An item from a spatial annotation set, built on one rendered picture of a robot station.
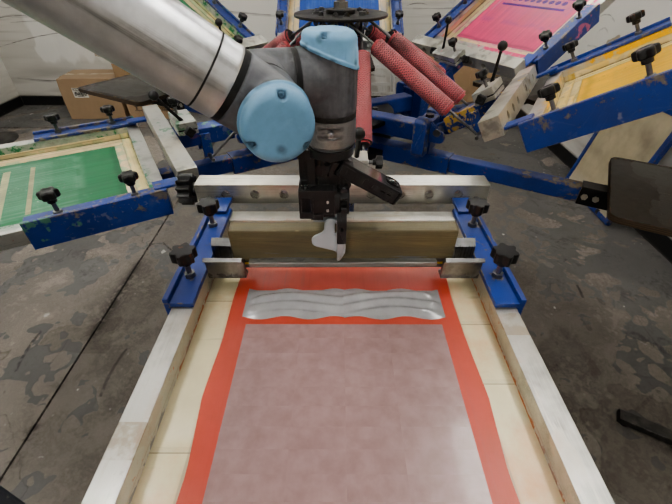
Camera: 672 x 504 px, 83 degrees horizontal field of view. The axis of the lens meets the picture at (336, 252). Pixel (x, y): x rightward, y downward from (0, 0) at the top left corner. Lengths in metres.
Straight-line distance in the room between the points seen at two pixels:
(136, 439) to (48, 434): 1.40
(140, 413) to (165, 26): 0.45
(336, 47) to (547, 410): 0.54
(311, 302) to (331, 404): 0.20
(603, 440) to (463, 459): 1.37
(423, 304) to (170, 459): 0.45
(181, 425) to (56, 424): 1.39
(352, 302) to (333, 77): 0.38
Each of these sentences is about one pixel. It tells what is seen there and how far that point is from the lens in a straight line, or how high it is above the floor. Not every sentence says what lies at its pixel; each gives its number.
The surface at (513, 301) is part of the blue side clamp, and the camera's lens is 0.71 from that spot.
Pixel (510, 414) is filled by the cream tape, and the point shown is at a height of 0.96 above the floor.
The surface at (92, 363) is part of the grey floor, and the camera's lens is 2.10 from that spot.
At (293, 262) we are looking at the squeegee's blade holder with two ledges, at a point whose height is 1.01.
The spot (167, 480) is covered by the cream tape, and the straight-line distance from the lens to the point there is 0.58.
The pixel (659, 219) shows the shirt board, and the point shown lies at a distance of 1.22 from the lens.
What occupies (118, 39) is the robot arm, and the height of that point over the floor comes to 1.41.
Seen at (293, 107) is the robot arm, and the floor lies 1.35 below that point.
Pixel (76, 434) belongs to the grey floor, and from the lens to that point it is 1.91.
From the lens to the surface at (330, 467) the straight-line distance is 0.54.
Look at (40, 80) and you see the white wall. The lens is 5.94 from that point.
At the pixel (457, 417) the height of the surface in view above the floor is 0.96.
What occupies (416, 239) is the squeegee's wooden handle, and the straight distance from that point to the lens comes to 0.69.
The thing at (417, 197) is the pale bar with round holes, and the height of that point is 1.01.
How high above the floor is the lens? 1.46
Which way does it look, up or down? 39 degrees down
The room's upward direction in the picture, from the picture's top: straight up
